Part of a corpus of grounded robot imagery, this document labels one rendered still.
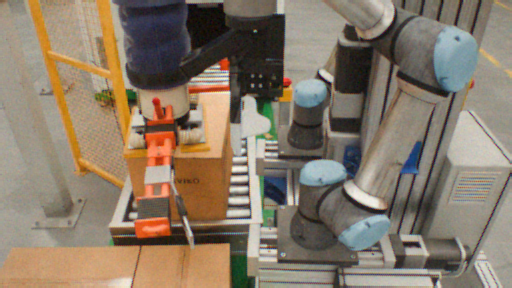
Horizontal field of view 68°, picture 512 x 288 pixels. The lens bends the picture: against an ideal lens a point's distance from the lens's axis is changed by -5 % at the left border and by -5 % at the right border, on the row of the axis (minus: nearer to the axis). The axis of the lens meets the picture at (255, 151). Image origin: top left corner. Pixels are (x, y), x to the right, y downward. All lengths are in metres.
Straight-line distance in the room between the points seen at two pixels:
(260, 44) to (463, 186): 0.86
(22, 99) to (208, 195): 1.28
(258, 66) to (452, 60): 0.40
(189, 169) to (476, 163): 1.06
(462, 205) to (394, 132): 0.52
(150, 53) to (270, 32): 0.72
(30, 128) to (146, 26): 1.52
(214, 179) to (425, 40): 1.10
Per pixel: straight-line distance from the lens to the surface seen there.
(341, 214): 0.94
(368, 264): 1.21
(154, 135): 1.15
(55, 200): 2.90
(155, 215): 0.88
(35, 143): 2.65
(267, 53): 0.59
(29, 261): 1.98
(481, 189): 1.31
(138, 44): 1.26
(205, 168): 1.65
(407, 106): 0.86
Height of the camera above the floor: 1.87
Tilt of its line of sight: 34 degrees down
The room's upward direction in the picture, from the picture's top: straight up
